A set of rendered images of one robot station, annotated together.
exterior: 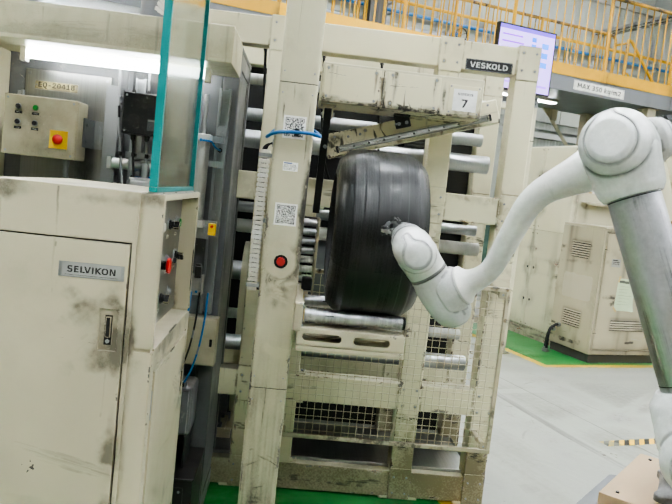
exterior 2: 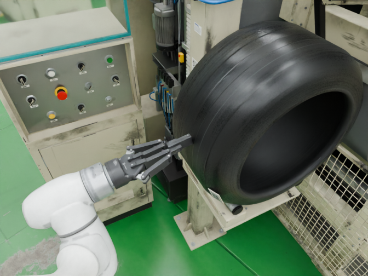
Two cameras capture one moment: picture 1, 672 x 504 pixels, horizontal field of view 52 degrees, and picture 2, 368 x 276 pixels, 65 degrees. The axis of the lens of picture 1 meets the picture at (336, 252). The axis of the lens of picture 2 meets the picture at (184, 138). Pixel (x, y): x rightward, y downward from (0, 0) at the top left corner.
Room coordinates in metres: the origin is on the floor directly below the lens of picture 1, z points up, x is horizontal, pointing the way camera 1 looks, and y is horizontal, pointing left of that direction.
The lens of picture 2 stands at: (1.87, -0.69, 1.80)
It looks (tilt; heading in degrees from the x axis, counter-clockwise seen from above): 44 degrees down; 67
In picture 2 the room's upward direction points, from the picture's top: straight up
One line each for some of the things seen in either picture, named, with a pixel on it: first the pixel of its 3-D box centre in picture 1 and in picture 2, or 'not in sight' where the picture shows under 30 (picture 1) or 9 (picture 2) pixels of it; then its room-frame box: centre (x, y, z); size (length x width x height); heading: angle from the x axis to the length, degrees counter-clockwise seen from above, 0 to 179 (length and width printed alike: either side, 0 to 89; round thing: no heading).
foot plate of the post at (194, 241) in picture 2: not in sight; (199, 223); (2.35, 0.19, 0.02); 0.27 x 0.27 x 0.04; 4
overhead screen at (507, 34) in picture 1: (523, 60); not in sight; (6.04, -1.43, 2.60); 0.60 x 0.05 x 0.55; 112
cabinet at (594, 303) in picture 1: (612, 292); not in sight; (6.52, -2.69, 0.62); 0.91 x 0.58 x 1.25; 112
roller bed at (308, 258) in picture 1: (292, 252); not in sight; (2.75, 0.18, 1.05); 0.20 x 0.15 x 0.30; 94
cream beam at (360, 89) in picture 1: (398, 95); not in sight; (2.69, -0.17, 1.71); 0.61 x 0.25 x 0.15; 94
